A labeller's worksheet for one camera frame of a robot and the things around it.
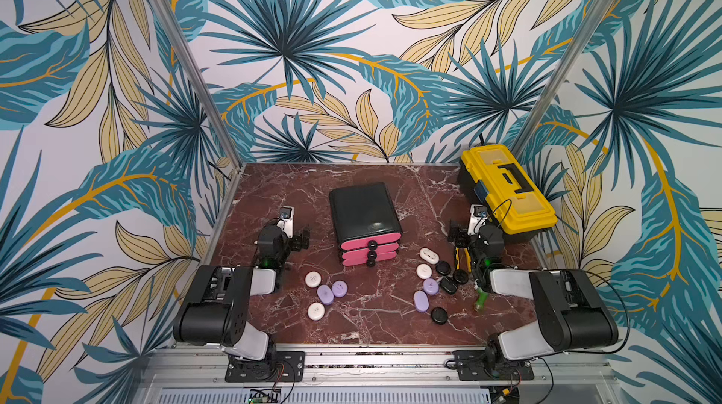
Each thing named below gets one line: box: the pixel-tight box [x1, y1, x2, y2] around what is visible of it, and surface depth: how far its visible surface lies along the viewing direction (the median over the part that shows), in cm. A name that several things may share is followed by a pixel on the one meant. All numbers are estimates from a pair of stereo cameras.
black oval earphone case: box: [439, 277, 458, 295], surface depth 88 cm
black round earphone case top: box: [436, 260, 452, 277], surface depth 92 cm
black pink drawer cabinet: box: [329, 182, 404, 268], surface depth 87 cm
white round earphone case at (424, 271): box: [415, 263, 433, 280], surface depth 91 cm
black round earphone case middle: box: [453, 269, 469, 285], surface depth 90 cm
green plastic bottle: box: [475, 288, 489, 311], surface depth 85 cm
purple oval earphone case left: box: [316, 283, 335, 305], surface depth 85 cm
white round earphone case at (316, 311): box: [307, 301, 326, 322], surface depth 83 cm
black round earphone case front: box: [430, 306, 449, 326], surface depth 83 cm
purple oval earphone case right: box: [413, 290, 430, 313], surface depth 85 cm
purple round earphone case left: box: [330, 279, 348, 298], surface depth 87 cm
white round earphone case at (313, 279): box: [304, 270, 322, 289], surface depth 89 cm
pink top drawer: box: [340, 233, 403, 250], surface depth 81 cm
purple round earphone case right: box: [423, 278, 440, 296], surface depth 88 cm
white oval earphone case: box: [419, 248, 440, 265], surface depth 94 cm
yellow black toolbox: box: [457, 143, 559, 241], surface depth 92 cm
